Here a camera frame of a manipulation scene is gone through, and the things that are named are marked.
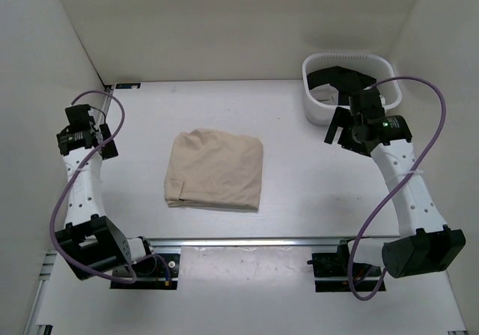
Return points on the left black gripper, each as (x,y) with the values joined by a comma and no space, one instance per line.
(108,151)

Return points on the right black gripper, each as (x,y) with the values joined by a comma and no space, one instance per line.
(341,119)

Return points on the beige trousers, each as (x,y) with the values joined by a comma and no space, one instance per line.
(214,169)

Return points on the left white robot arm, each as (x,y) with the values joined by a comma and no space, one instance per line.
(89,237)

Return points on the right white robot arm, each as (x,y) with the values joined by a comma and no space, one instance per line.
(426,244)

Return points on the black trousers in basket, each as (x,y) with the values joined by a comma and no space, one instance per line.
(344,80)

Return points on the white plastic basket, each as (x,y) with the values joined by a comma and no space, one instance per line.
(320,103)

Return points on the white front cover plate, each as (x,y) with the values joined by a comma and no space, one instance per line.
(247,291)

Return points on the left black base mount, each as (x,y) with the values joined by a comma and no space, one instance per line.
(152,274)

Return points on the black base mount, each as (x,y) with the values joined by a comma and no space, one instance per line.
(330,271)
(152,274)

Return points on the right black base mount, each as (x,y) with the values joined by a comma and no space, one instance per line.
(330,271)

